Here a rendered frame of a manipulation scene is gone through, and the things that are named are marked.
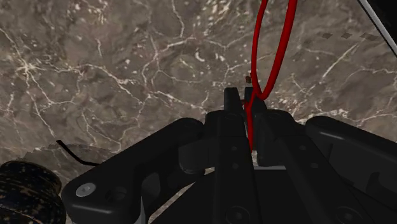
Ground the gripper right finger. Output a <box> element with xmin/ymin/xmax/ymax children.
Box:
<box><xmin>244</xmin><ymin>87</ymin><xmax>397</xmax><ymax>224</ymax></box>

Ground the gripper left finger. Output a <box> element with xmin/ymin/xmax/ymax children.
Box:
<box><xmin>60</xmin><ymin>87</ymin><xmax>262</xmax><ymax>224</ymax></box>

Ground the red thin loop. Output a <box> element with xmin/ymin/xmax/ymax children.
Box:
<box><xmin>244</xmin><ymin>0</ymin><xmax>298</xmax><ymax>153</ymax></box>

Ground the black speckled round object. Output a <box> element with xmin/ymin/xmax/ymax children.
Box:
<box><xmin>0</xmin><ymin>160</ymin><xmax>67</xmax><ymax>224</ymax></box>

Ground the thin black cord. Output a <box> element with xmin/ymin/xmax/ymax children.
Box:
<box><xmin>55</xmin><ymin>139</ymin><xmax>102</xmax><ymax>167</ymax></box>

